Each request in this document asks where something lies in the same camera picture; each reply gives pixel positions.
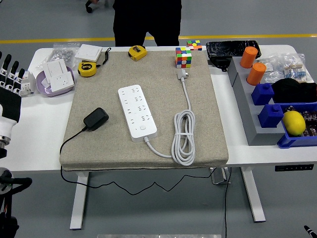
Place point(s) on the white power strip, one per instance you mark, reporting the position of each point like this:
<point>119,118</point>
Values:
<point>138,119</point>

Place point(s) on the person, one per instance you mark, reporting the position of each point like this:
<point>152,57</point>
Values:
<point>147,17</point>

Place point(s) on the blue block with knob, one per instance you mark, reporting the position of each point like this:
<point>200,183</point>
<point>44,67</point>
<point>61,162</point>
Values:
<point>270,116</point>
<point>262,94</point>

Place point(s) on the square yellow tape measure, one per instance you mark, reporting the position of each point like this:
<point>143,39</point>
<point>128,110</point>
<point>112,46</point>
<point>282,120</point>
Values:
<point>137,52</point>

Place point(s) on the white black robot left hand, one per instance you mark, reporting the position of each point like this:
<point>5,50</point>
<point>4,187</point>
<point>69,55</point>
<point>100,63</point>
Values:
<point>8,106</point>

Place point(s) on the black chair caster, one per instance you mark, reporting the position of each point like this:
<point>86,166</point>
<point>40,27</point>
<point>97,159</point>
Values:
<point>89,7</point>

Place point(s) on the round yellow tape measure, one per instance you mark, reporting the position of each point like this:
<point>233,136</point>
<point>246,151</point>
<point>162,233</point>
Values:
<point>87,69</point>

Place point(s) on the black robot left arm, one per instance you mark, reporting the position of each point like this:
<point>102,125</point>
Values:
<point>10,184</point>

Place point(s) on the blue plastic bin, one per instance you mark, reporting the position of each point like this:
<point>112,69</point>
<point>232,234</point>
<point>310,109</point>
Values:
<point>287,142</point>

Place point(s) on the white switch panel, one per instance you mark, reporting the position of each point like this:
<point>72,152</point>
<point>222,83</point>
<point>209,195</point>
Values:
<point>57,68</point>

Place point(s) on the white wall switch plate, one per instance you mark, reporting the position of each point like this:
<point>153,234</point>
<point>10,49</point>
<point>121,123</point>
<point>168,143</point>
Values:
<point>88,52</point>

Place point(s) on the large colourful puzzle cube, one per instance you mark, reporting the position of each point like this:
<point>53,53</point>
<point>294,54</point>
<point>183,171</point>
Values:
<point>183,58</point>

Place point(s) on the black tray in plastic wrap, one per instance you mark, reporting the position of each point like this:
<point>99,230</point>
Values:
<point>228,48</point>

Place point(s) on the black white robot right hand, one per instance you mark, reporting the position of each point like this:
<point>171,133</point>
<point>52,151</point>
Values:
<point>309,230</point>

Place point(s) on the clear bag of screws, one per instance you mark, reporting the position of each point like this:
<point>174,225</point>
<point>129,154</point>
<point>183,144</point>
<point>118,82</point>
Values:
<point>60,53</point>

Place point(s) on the grey-brown mat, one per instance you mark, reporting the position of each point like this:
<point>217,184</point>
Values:
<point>161,99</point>

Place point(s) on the small colourful puzzle cube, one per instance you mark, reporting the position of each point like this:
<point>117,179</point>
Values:
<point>195,45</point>

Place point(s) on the orange cylinder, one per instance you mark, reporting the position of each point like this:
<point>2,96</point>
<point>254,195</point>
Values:
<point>248,57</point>
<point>256,74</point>

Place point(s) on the black plug adapter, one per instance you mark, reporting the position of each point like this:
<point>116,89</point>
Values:
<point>96,119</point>

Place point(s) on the grey stepped box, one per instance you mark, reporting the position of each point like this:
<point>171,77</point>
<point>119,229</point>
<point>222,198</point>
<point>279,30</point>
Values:
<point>248,116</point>

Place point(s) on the circuit boards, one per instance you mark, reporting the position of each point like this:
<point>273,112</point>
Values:
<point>311,124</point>

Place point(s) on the purple bowl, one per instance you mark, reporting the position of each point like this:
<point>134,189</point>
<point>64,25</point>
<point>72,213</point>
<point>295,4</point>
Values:
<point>41,85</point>

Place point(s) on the clear plastic parts bag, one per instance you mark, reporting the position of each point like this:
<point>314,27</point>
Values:
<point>271,67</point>

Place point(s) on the black table control panel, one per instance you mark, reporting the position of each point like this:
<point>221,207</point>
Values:
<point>294,167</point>

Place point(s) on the clear bag of resistors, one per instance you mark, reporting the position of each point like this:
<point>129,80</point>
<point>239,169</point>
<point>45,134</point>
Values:
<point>296,69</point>

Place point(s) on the white table leg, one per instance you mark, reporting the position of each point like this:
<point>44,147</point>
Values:
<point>79,203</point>
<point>253,196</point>

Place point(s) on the yellow lemon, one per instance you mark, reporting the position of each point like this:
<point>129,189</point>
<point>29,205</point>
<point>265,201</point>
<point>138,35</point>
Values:
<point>294,122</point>

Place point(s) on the black cloth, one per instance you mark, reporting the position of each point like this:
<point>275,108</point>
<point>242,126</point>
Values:
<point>292,90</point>

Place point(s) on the white circuit breaker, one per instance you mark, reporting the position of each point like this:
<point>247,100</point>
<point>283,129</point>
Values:
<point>28,84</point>

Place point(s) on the white wall socket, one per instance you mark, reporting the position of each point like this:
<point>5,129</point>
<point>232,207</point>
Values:
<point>62,83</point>

